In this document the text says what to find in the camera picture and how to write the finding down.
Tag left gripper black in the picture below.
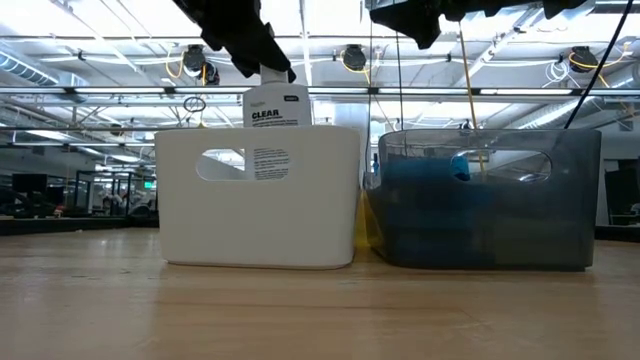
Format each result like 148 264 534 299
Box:
172 0 297 84

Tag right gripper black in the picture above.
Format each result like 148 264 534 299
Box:
369 0 586 50

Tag white lotion bottle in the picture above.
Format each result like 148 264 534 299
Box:
241 64 314 182

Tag blue sponge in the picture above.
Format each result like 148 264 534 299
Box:
451 153 473 182
378 157 497 264

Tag white building column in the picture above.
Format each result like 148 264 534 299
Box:
333 102 370 132

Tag white plastic bin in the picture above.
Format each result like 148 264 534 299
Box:
153 124 363 271

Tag yellow translucent plastic bin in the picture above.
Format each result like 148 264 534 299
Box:
353 188 385 250

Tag grey translucent plastic bin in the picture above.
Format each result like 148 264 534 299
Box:
364 128 603 273

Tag black cable with coil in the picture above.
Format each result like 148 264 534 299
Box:
391 29 405 132

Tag black ceiling cable reel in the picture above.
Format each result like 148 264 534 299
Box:
568 45 600 74
341 43 369 73
181 43 222 87

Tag yellow hanging cable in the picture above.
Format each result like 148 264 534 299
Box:
457 24 489 176

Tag thick black hanging cable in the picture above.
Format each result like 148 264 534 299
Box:
563 0 635 130

